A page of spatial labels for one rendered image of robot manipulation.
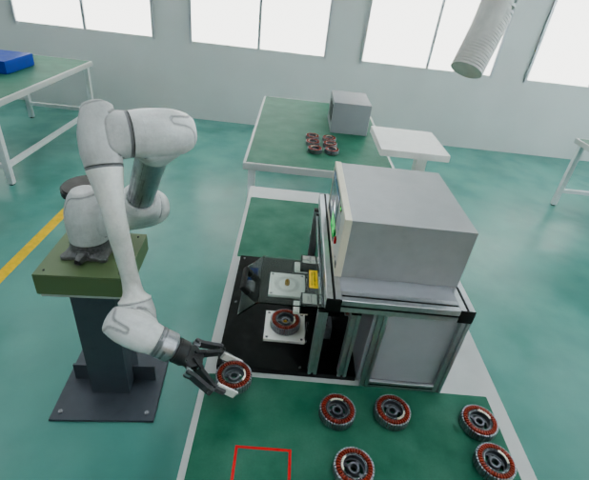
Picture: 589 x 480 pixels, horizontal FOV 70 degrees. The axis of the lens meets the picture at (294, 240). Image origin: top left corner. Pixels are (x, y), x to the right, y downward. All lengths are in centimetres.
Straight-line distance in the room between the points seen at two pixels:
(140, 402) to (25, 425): 51
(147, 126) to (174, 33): 490
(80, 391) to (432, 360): 173
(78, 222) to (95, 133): 61
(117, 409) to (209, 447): 109
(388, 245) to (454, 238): 19
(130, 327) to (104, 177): 41
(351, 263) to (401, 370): 42
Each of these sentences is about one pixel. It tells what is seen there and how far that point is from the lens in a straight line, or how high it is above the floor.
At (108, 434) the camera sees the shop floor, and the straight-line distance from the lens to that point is 231.
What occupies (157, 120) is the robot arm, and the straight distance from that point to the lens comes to 127.
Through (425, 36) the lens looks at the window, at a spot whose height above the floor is 137.
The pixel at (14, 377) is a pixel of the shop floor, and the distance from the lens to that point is 267.
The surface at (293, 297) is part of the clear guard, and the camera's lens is 128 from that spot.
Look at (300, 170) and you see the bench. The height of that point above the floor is 73.
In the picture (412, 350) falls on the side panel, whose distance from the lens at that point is 142.
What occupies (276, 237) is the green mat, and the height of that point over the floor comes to 75.
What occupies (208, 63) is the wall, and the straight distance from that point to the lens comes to 608.
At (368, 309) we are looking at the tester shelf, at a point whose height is 109.
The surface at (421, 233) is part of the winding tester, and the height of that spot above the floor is 130.
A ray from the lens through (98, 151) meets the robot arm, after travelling 124.
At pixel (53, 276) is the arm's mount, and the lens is 182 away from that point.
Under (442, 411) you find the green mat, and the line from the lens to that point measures 154.
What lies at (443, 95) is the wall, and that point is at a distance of 632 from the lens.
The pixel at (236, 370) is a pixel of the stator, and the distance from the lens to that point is 140.
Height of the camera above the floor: 190
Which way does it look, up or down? 33 degrees down
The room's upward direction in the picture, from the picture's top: 7 degrees clockwise
